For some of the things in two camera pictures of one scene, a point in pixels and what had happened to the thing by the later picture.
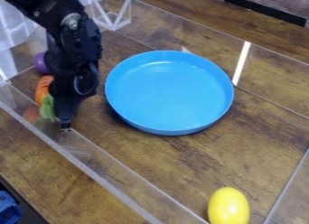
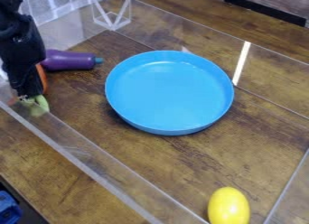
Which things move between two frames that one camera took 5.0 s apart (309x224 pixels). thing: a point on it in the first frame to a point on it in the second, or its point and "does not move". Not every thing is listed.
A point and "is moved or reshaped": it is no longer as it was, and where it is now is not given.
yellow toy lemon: (228, 207) does not move
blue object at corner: (11, 211) does not move
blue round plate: (169, 92) does not move
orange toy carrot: (43, 98) is moved or reshaped
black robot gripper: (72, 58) to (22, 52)
